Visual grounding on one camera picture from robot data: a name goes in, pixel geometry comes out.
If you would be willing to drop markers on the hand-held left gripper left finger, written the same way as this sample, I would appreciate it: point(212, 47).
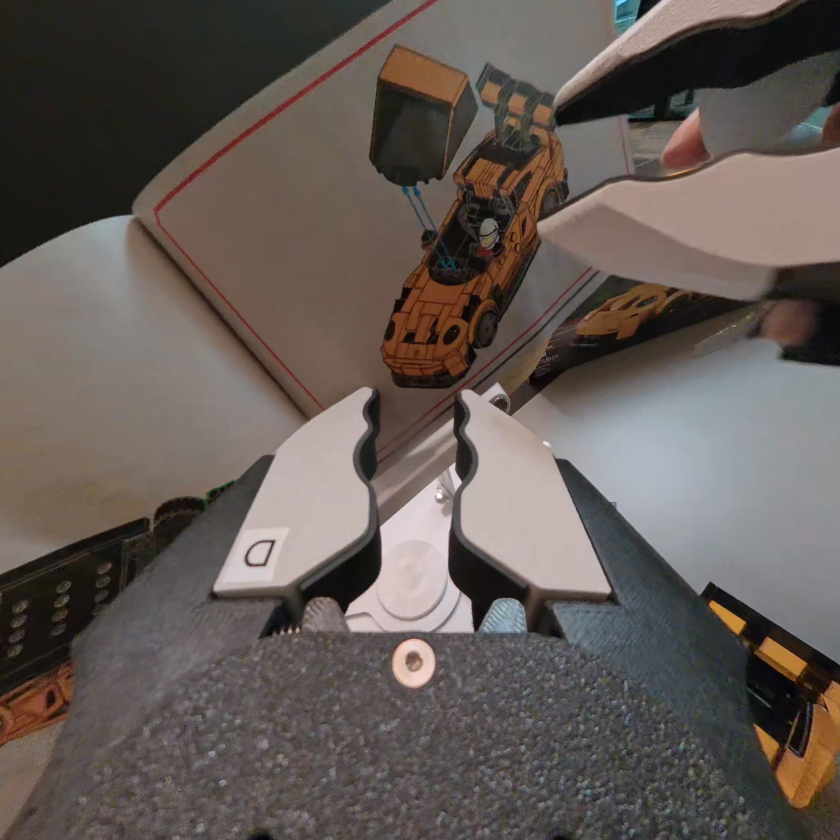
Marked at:
point(308, 499)

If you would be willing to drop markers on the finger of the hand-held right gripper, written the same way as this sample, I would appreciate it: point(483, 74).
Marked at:
point(689, 223)
point(669, 39)

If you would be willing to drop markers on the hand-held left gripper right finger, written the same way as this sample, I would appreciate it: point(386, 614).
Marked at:
point(525, 518)

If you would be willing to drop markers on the lego instruction booklet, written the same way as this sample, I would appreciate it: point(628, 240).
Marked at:
point(262, 229)

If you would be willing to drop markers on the orange lego car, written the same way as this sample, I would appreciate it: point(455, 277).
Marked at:
point(787, 709)

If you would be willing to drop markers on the black lego box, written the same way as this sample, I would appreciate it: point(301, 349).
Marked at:
point(623, 315)

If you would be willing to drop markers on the dark partition panel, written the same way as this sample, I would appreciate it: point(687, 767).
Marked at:
point(98, 98)

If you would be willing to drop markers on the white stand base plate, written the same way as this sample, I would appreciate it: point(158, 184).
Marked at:
point(413, 577)

